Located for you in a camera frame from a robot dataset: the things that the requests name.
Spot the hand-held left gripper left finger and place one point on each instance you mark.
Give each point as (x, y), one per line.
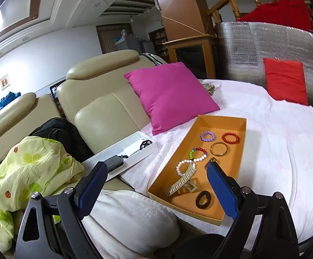
(93, 188)

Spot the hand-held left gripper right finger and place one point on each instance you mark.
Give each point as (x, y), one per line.
(222, 188)

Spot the orange cardboard tray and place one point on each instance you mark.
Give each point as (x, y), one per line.
(232, 164)

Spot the beige hair claw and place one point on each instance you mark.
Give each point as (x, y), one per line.
(180, 184)

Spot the gold bangle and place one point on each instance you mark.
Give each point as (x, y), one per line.
(211, 150)

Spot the white cushion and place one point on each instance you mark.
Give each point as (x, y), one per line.
(132, 221)

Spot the white tray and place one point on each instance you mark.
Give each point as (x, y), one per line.
(134, 157)

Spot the white bed sheet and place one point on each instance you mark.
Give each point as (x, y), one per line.
(275, 140)

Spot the black jacket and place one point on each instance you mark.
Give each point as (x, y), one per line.
(56, 132)

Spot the black round part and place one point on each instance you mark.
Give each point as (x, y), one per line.
(145, 143)

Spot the green printed blanket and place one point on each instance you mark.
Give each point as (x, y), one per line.
(24, 172)

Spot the beige leather sofa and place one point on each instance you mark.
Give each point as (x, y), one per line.
(105, 108)

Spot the small red pillow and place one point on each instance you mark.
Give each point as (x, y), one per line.
(283, 81)

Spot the patterned folded cloth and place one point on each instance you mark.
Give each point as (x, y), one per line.
(209, 88)

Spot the pink pillow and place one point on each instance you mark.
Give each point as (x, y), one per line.
(170, 97)

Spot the blue jacket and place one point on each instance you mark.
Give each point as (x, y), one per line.
(2, 105)

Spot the silver foil mat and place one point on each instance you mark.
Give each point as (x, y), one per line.
(240, 54)

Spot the striped cloth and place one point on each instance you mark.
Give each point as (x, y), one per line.
(153, 58)

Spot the brown door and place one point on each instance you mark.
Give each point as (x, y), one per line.
(106, 37)

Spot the wooden glass-door cabinet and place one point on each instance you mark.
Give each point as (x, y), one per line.
(188, 39)

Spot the large red cushion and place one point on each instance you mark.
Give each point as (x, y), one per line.
(280, 13)

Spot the wooden chair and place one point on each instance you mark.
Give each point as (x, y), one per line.
(234, 1)

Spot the tall wooden wardrobe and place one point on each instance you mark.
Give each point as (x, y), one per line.
(178, 5)

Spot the small wall picture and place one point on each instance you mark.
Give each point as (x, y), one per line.
(4, 82)

